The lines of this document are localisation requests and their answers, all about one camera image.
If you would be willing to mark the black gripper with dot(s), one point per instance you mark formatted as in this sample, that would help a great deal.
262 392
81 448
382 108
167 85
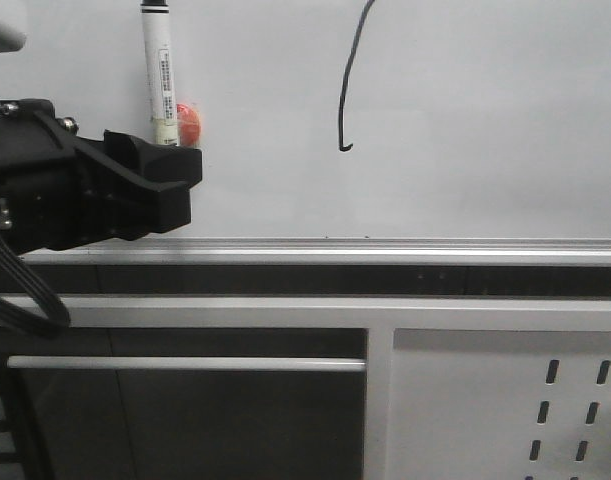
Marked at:
59 191

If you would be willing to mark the red round magnet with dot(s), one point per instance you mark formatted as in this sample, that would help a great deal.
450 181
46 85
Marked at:
189 125

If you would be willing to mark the white whiteboard marker pen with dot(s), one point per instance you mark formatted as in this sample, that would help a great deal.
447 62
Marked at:
156 25

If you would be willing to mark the white horizontal bar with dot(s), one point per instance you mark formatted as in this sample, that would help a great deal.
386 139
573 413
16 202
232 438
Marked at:
188 363

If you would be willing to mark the black rack at lower left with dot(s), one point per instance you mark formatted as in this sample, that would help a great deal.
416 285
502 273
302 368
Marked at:
22 449

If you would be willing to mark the white perforated metal panel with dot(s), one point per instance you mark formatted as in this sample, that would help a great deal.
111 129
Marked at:
500 405

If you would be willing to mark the white metal stand frame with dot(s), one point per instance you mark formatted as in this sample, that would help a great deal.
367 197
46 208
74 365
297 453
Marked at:
170 424

